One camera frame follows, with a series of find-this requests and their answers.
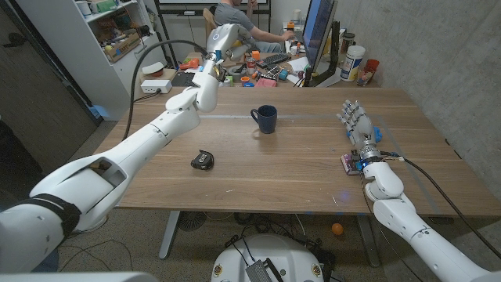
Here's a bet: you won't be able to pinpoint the white robot torso base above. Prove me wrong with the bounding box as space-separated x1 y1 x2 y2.
210 233 325 282

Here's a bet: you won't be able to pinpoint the standing person dark trousers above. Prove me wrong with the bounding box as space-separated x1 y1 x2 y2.
0 117 44 208

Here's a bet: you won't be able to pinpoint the purple pink small box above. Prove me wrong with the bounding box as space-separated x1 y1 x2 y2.
340 152 363 176

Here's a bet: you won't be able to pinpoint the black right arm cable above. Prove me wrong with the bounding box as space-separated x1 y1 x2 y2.
381 150 501 260

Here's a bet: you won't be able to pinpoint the wooden chair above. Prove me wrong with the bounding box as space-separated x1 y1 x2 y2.
202 7 218 40

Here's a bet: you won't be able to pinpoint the black laptop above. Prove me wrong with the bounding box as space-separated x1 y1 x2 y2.
171 70 200 88

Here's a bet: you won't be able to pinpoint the black computer monitor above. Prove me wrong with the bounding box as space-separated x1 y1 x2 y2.
301 0 342 88

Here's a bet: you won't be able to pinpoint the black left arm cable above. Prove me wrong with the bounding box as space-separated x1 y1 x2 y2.
121 38 209 142

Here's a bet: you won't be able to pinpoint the black tape measure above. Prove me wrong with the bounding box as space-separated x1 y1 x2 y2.
190 150 215 172

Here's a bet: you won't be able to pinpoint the seated person grey shirt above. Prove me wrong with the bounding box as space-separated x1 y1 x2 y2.
214 0 297 54

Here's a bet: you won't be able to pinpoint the black keyboard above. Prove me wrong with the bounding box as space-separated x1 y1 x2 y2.
256 52 292 70

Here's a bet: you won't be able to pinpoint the white shelf unit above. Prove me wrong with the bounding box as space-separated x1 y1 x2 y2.
15 0 168 121

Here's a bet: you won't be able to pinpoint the white and orange bowl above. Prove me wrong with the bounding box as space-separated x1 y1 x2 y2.
141 61 165 78

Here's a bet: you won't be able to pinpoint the grey table leg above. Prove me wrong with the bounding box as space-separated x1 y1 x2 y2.
158 210 181 260
355 215 381 268

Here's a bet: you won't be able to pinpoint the white power strip box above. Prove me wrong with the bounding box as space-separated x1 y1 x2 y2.
139 79 173 95

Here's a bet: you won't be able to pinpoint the dark lidded jar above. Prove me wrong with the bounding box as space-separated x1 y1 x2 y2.
340 32 356 55

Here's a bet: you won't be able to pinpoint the black round fan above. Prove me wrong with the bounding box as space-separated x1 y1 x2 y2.
178 211 207 232

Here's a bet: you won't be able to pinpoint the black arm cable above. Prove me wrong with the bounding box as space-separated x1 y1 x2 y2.
381 150 501 260
121 38 209 142

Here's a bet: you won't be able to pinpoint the orange hand tool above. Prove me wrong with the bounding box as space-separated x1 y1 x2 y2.
178 57 200 71

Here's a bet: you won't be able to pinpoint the white canister blue label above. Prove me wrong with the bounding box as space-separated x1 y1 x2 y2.
339 45 366 82

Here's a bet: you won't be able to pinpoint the navy blue mug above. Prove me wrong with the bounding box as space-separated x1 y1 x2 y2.
250 104 279 135

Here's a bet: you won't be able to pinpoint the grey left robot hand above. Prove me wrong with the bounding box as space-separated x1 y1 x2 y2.
206 22 254 63

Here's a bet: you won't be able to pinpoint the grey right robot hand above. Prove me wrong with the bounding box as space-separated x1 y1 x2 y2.
336 99 383 160

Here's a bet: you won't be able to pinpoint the open cardboard storage box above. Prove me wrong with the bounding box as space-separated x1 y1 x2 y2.
104 31 142 63

